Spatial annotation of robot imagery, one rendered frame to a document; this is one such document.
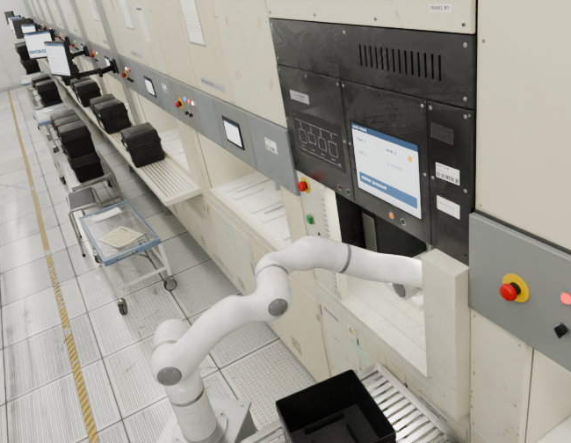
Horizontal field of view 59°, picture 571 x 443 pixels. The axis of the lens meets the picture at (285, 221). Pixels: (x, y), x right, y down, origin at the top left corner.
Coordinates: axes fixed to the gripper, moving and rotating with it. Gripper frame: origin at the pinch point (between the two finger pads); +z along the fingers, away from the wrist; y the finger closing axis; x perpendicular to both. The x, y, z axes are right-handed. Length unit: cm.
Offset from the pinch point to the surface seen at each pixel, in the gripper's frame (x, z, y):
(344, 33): 74, -30, -17
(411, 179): 38.9, -30.1, 6.9
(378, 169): 37.6, -29.9, -7.2
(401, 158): 44, -30, 4
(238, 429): -43, -88, -20
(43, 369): -119, -164, -209
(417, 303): -28.8, -10.0, -17.5
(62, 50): 52, -69, -339
